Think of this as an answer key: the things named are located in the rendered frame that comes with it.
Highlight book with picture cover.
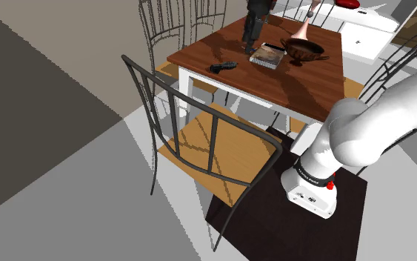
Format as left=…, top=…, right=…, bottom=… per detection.
left=248, top=42, right=287, bottom=70

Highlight dark metal chair wooden seat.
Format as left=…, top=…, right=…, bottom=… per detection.
left=343, top=31, right=417, bottom=177
left=190, top=0, right=229, bottom=46
left=121, top=53, right=284, bottom=253
left=138, top=0, right=196, bottom=96

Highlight pink vase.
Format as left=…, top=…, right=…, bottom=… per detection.
left=289, top=0, right=319, bottom=40

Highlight small black tool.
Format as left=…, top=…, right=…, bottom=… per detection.
left=209, top=61, right=238, bottom=75

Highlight dark brown bowl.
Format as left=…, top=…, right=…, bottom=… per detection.
left=279, top=37, right=330, bottom=67

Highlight brown wooden table white legs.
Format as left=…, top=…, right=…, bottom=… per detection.
left=166, top=14, right=347, bottom=157

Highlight white cabinet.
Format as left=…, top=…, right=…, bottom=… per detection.
left=270, top=0, right=417, bottom=67

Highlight dark robot stand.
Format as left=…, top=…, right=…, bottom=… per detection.
left=204, top=126, right=369, bottom=261

